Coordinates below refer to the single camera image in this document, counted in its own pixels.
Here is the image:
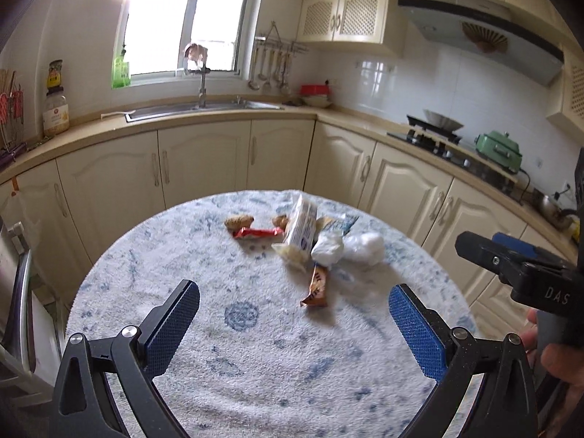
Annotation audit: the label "hanging utensil rail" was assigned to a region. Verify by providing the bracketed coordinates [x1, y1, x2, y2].
[247, 21, 309, 96]

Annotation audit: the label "white crumpled tissue bag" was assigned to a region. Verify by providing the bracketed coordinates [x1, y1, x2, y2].
[311, 231, 345, 268]

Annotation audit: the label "red lidded bowl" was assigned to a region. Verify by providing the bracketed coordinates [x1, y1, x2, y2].
[300, 80, 333, 109]

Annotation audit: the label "chrome faucet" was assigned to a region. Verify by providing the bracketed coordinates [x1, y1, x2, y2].
[183, 64, 211, 109]

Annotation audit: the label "large ginger piece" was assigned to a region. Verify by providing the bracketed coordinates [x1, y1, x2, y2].
[224, 215, 254, 231]

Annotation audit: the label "white blue tablecloth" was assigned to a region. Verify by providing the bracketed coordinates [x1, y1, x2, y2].
[67, 191, 476, 437]

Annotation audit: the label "range hood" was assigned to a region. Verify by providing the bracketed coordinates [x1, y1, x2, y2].
[398, 0, 564, 87]

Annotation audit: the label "white crumpled tissue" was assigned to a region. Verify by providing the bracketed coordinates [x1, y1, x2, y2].
[342, 233, 385, 266]

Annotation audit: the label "blue milk packet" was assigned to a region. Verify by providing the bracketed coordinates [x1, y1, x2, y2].
[316, 214, 359, 236]

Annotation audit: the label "red utensil rack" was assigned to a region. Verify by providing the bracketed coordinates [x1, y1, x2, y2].
[0, 68, 27, 170]

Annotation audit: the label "green dish soap bottle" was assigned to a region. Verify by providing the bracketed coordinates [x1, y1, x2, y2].
[112, 45, 131, 89]

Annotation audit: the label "brown snack bar wrapper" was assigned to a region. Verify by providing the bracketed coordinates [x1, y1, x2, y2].
[300, 264, 329, 307]

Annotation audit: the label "large jar yellow lid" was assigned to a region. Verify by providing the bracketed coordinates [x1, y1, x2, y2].
[43, 59, 70, 137]

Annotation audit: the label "gas stove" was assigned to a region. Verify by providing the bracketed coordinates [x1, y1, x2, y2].
[387, 128, 523, 203]

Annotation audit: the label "cream upper cabinets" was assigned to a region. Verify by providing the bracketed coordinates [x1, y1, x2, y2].
[298, 0, 583, 140]

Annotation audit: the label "person right hand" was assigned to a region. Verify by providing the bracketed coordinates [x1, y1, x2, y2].
[520, 308, 583, 437]

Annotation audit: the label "stainless steel sink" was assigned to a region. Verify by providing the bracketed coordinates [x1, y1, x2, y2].
[125, 97, 281, 124]

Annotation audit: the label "small ginger piece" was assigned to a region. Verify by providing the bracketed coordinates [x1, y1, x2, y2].
[271, 215, 289, 231]

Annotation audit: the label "cream cabinets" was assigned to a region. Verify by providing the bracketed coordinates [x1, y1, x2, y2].
[298, 0, 583, 140]
[1, 119, 575, 335]

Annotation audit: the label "red candy wrapper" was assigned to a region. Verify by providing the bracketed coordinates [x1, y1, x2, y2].
[233, 227, 284, 239]

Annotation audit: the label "steel wok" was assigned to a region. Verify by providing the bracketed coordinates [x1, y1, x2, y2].
[407, 110, 463, 143]

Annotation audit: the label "clear white popcorn bag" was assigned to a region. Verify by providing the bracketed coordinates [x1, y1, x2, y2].
[272, 195, 318, 272]

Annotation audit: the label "cream lower cabinets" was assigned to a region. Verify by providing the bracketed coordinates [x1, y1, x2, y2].
[1, 119, 575, 335]

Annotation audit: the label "green electric pot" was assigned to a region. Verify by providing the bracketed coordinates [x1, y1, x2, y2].
[474, 131, 523, 174]

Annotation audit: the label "metal trolley rack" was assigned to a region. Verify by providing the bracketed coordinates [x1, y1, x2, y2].
[1, 223, 61, 408]

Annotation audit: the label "window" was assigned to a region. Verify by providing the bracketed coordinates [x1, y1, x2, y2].
[115, 0, 261, 86]

